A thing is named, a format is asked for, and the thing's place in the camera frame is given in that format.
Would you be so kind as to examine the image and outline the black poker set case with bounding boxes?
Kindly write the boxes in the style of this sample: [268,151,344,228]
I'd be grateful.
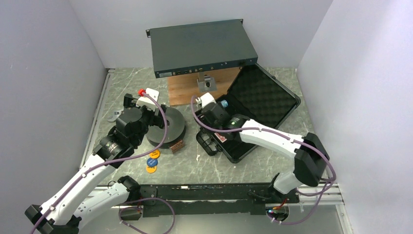
[196,64,301,163]

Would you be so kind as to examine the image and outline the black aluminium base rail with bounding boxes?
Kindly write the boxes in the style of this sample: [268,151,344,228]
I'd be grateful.
[122,182,300,217]

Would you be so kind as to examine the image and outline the blue white poker chip stack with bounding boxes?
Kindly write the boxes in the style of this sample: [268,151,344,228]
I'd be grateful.
[220,100,228,109]

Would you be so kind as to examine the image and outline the red handled adjustable wrench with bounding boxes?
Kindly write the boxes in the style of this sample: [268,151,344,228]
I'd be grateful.
[106,110,123,123]

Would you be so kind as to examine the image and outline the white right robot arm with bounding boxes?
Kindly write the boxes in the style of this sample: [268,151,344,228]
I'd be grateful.
[192,101,337,202]

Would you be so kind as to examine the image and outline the blue small blind button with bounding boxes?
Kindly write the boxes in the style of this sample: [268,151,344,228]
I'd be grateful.
[146,158,158,167]

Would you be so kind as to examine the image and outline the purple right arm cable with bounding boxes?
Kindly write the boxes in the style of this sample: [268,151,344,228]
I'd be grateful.
[190,95,337,226]

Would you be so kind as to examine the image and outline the wooden base board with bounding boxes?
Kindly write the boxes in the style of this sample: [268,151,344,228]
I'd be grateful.
[168,67,241,106]

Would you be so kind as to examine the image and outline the orange big blind button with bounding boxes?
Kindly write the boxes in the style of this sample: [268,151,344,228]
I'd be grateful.
[150,150,161,159]

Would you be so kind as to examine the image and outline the red playing card deck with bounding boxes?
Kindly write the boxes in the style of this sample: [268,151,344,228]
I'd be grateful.
[214,133,233,143]

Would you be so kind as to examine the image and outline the grey metal stand bracket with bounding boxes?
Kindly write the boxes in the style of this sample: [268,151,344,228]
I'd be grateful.
[197,72,217,93]

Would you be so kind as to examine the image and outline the dark teal network switch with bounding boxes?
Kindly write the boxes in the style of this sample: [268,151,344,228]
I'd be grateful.
[146,19,258,78]

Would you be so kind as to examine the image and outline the orange dealer button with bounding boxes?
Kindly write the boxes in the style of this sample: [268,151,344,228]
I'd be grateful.
[146,166,157,174]

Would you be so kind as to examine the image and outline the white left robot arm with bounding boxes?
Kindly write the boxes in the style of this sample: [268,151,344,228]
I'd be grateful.
[25,88,167,234]

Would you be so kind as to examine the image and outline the black perforated filament spool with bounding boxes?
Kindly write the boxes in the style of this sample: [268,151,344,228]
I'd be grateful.
[146,107,186,149]

